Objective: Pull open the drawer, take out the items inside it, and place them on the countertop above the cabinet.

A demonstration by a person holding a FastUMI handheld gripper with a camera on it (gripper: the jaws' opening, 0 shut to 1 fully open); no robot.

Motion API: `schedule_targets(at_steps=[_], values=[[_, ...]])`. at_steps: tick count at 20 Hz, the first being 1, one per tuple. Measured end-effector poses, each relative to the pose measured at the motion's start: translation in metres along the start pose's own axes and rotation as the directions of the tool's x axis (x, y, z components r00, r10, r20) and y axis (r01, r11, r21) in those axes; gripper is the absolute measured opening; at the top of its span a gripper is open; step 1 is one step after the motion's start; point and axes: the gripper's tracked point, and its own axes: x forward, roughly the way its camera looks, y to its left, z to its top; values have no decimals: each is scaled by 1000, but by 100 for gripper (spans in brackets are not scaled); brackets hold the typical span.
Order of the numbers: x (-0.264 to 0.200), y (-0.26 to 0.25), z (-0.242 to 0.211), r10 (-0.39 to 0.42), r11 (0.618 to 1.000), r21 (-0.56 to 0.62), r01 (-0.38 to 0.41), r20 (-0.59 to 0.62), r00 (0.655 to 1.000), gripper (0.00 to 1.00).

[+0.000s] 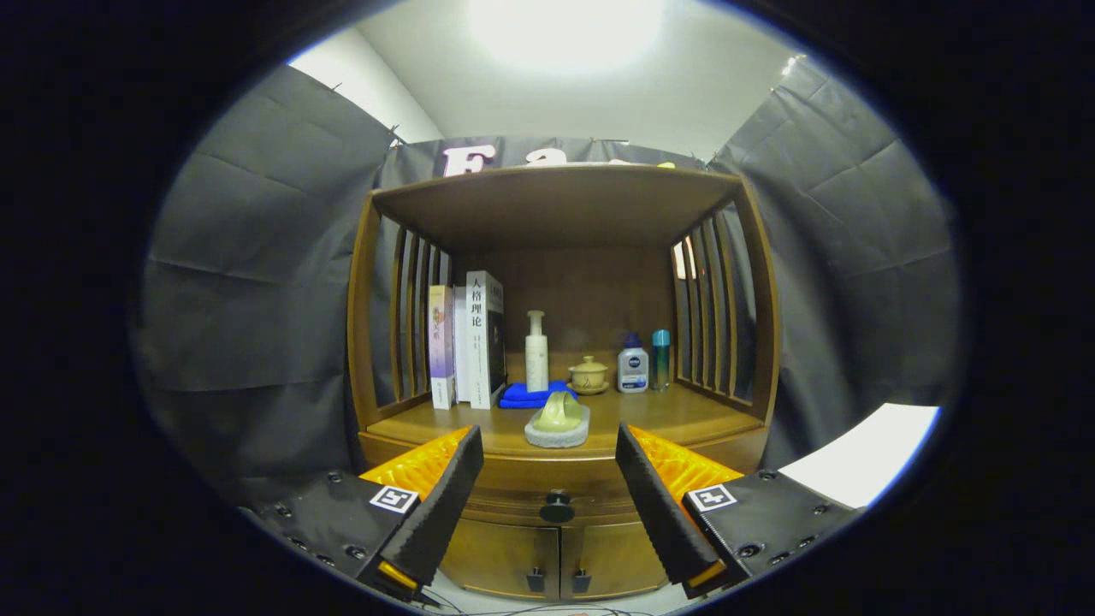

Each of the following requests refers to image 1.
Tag tall white pump bottle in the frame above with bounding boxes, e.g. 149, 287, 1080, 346
524, 310, 550, 393

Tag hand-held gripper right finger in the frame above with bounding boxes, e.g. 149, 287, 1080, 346
614, 421, 865, 600

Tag wooden countertop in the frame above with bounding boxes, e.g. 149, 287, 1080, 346
366, 382, 764, 460

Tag wooden cabinet door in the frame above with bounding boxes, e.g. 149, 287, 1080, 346
560, 520, 672, 600
439, 518, 561, 601

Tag thin white book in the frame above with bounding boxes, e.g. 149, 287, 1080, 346
453, 286, 473, 403

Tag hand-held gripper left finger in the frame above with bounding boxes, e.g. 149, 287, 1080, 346
244, 425, 486, 601

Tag white plastic box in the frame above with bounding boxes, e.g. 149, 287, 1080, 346
777, 402, 942, 512

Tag yellow lidded teacup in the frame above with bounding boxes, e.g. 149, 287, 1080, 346
567, 355, 611, 396

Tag wooden cabinet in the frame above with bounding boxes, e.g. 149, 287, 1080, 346
346, 163, 782, 602

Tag folded blue cloth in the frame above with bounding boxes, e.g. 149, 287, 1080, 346
499, 381, 578, 410

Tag wooden drawer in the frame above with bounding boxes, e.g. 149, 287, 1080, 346
358, 423, 769, 527

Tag thick white and black book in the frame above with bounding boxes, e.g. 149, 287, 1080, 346
465, 270, 507, 411

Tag purple book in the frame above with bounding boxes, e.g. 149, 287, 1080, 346
428, 285, 457, 411

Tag white bottle with blue pump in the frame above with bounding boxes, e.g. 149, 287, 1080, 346
617, 333, 650, 394

